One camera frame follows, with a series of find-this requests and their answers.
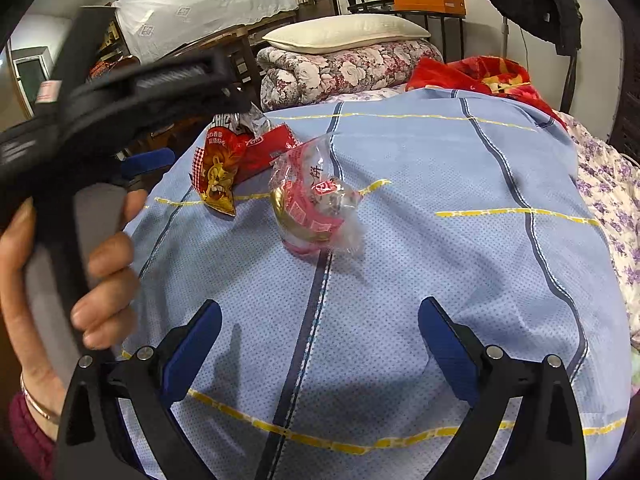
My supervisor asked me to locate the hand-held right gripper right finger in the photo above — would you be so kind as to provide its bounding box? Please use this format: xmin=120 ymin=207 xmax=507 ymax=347
xmin=417 ymin=296 xmax=588 ymax=480

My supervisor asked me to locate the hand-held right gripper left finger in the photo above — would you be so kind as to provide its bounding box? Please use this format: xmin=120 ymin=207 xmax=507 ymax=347
xmin=54 ymin=299 xmax=223 ymax=480

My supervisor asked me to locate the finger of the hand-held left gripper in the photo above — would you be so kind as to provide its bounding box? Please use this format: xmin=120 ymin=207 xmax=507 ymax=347
xmin=200 ymin=47 xmax=253 ymax=122
xmin=121 ymin=148 xmax=177 ymax=182

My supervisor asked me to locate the red yellow snack bag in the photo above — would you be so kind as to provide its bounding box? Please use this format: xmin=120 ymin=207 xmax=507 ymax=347
xmin=189 ymin=102 xmax=271 ymax=218

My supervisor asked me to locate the red glossy wrapper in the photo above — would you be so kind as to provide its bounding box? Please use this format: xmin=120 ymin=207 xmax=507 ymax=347
xmin=235 ymin=122 xmax=303 ymax=186

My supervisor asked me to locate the clear pink wrapper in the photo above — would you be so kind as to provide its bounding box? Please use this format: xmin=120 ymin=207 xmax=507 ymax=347
xmin=269 ymin=135 xmax=366 ymax=261

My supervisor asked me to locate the person's left forearm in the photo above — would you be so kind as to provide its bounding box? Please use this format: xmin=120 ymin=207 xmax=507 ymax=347
xmin=7 ymin=392 xmax=62 ymax=480

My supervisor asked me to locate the person's left hand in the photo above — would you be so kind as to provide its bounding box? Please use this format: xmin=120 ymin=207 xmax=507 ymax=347
xmin=0 ymin=191 xmax=149 ymax=422

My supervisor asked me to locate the white framed window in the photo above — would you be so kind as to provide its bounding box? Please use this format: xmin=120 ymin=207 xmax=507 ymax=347
xmin=10 ymin=47 xmax=52 ymax=117

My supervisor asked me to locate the white lace cloth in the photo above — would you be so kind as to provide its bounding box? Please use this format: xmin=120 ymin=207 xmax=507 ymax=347
xmin=112 ymin=0 xmax=301 ymax=51

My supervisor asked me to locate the blue striped bed sheet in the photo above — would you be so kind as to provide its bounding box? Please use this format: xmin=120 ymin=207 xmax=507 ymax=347
xmin=120 ymin=87 xmax=631 ymax=480

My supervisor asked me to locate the brown floral quilt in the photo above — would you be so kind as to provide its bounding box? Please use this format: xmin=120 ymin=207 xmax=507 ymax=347
xmin=256 ymin=40 xmax=445 ymax=111

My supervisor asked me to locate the cream pillow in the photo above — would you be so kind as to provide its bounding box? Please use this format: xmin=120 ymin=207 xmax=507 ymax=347
xmin=261 ymin=14 xmax=432 ymax=55

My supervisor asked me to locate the black metal rack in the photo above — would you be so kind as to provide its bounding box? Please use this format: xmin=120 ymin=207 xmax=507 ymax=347
xmin=330 ymin=0 xmax=466 ymax=56

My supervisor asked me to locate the orange flat box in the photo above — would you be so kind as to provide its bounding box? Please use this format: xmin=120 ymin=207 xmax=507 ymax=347
xmin=392 ymin=0 xmax=467 ymax=17

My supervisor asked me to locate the red patterned blanket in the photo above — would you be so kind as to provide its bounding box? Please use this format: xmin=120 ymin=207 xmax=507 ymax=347
xmin=405 ymin=56 xmax=553 ymax=111

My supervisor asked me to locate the purple floral quilt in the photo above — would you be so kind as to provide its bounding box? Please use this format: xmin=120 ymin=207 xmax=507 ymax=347
xmin=552 ymin=110 xmax=640 ymax=347

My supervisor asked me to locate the black hanging jacket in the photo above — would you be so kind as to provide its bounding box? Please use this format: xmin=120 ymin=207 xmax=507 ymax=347
xmin=422 ymin=0 xmax=583 ymax=56

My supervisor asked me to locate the thin metal bracelet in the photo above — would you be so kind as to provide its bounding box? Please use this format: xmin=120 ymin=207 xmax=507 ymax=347
xmin=20 ymin=372 xmax=61 ymax=424

